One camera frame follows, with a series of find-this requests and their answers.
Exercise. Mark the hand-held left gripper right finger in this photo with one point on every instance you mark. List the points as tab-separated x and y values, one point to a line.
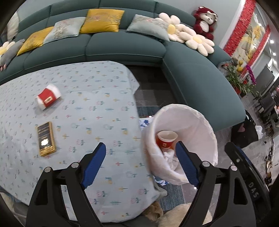
187	163

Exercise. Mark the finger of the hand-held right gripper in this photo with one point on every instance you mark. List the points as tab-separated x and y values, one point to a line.
234	151

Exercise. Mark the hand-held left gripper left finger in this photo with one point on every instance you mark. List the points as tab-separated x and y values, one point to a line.
93	165

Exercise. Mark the white paper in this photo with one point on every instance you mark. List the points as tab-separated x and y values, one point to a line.
171	159

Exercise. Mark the bin with white liner bag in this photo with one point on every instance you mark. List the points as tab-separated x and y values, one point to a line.
191	122

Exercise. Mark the black bag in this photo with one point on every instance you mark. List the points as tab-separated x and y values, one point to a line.
246	131

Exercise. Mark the red paper cup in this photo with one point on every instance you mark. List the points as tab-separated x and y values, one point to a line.
166	141

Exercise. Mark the white plastic bag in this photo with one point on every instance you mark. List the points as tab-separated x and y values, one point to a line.
259	132

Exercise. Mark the beige fluffy rug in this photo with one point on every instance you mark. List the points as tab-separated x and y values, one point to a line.
174	216

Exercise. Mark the gold and black box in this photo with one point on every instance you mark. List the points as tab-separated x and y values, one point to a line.
45	139

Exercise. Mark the blue white floral cloth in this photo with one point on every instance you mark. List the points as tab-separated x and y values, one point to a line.
145	123

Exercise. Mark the dark dining chairs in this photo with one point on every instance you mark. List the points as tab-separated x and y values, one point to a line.
267	100

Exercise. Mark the potted green plant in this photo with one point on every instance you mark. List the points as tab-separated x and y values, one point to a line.
237	80

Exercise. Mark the light blue patterned tablecloth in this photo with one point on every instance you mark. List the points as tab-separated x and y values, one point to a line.
98	87

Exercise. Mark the red and white soft pack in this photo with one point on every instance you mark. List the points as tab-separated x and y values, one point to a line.
48	97

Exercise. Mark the white daisy flower cushion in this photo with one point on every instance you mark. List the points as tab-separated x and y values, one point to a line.
4	49
198	40
172	28

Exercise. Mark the dark green sectional sofa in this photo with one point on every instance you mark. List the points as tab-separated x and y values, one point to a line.
126	45

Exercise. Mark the red bear plush toy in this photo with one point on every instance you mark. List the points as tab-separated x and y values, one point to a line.
203	26

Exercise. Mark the small yellow pillow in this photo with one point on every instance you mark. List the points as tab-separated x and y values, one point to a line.
32	40

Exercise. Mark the grey mouse plush toy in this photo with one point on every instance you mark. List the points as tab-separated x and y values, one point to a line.
11	53

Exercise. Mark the grey embroidered pillow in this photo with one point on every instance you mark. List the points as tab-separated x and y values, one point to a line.
146	27
63	29

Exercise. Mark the large yellow embroidered pillow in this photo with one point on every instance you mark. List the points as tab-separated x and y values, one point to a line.
100	20

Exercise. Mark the white fluffy plush toy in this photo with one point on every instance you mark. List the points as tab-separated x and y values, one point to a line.
13	26

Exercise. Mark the red bordered wall decoration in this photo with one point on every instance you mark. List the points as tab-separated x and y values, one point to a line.
231	43

